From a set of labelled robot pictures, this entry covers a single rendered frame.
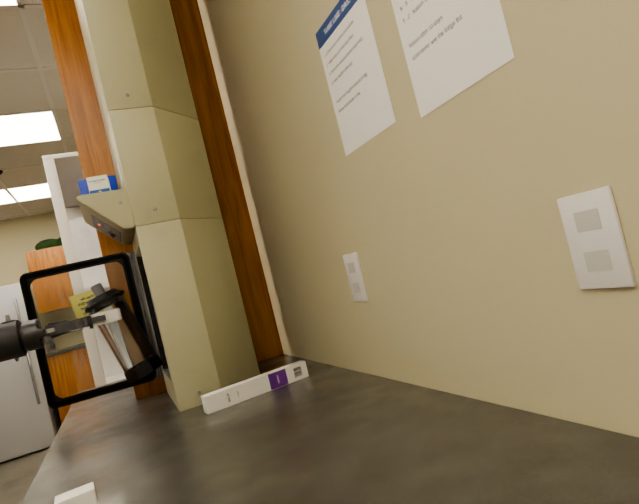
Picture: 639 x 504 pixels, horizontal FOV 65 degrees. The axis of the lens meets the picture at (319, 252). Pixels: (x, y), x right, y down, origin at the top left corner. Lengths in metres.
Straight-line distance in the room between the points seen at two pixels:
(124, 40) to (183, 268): 0.61
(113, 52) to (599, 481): 1.33
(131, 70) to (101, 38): 0.10
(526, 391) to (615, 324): 0.20
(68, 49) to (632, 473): 1.77
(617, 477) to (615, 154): 0.33
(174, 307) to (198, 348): 0.12
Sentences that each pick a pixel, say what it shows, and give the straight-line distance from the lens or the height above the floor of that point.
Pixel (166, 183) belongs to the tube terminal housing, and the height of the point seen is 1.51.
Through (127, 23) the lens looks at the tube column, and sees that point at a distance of 1.50.
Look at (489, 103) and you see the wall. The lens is 0.75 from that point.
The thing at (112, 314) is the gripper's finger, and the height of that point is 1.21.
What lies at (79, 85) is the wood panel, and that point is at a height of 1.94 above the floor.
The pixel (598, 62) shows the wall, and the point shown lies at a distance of 0.64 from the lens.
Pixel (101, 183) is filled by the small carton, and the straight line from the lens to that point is 1.42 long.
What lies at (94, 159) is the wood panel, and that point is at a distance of 1.74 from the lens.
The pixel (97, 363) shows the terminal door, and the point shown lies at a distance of 1.64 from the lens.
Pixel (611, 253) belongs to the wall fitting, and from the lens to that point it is 0.65.
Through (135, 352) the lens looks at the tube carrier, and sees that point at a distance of 1.40.
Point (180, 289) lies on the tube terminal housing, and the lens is 1.31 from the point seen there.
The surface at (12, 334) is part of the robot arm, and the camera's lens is 1.41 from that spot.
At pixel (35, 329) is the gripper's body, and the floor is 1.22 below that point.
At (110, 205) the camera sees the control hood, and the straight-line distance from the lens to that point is 1.33.
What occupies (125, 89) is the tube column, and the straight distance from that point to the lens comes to 1.42.
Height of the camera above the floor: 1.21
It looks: 1 degrees up
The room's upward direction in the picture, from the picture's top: 14 degrees counter-clockwise
